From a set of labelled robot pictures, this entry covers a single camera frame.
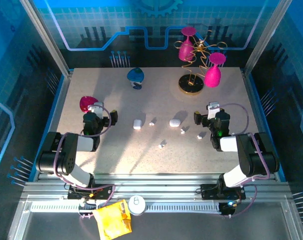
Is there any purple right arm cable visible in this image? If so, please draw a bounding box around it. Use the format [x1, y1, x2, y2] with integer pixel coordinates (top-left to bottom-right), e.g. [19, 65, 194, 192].
[216, 102, 271, 219]

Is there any blue table edge strip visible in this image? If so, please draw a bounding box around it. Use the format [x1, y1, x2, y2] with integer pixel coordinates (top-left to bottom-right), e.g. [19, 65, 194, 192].
[245, 71, 286, 182]
[28, 73, 69, 182]

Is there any gold wire glass rack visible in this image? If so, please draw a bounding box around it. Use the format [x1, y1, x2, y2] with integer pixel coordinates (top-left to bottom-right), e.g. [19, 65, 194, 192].
[173, 29, 228, 96]

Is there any aluminium frame rail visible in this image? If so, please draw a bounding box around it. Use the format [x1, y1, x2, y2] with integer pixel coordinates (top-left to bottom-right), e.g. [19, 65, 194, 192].
[22, 173, 291, 202]

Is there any aluminium frame post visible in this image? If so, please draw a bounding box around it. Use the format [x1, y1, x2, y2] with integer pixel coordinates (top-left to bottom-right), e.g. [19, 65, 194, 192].
[242, 0, 294, 75]
[18, 0, 71, 76]

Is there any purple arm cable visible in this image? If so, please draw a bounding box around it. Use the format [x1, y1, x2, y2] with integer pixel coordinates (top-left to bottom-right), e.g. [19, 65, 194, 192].
[53, 104, 117, 226]
[216, 102, 271, 219]

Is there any yellow snack bag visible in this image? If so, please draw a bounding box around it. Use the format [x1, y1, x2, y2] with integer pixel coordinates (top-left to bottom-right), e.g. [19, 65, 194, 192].
[91, 199, 133, 240]

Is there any white slotted cable duct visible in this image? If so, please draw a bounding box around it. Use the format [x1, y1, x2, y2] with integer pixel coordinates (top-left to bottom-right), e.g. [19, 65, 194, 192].
[30, 201, 224, 214]

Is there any blue plastic wine glass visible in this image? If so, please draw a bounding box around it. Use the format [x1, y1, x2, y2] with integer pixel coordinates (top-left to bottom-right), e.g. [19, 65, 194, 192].
[126, 67, 145, 91]

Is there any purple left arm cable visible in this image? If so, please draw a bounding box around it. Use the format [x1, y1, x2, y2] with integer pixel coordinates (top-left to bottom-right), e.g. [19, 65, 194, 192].
[53, 104, 117, 226]

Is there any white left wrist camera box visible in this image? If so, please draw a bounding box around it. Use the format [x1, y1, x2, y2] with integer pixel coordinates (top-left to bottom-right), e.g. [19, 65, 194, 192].
[88, 101, 105, 119]

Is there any pink plastic wine glass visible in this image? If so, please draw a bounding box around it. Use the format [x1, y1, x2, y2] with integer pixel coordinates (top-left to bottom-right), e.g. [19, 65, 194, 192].
[178, 26, 197, 62]
[79, 95, 99, 114]
[204, 52, 227, 89]

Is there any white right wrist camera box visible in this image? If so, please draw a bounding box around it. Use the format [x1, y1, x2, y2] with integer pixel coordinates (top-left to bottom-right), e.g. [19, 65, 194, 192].
[207, 101, 221, 120]

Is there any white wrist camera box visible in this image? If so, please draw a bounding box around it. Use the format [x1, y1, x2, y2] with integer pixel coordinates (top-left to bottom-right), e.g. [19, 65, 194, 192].
[88, 101, 105, 119]
[207, 101, 221, 120]

